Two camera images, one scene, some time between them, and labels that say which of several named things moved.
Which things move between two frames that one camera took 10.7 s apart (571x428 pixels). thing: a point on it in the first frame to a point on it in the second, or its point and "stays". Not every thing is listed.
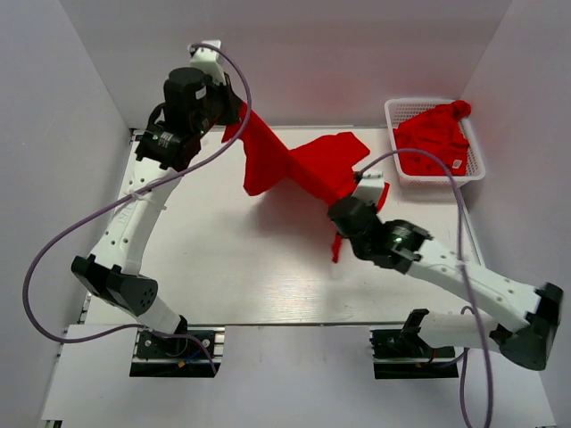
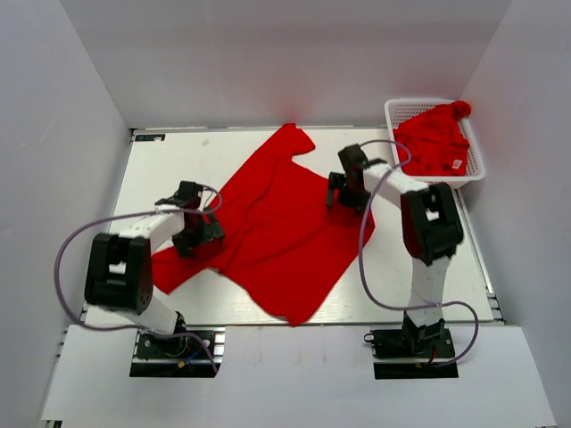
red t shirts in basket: (437, 131) stays
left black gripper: (231, 101) to (211, 231)
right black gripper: (372, 208) to (339, 180)
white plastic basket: (398, 110) stays
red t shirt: (322, 166) to (282, 244)
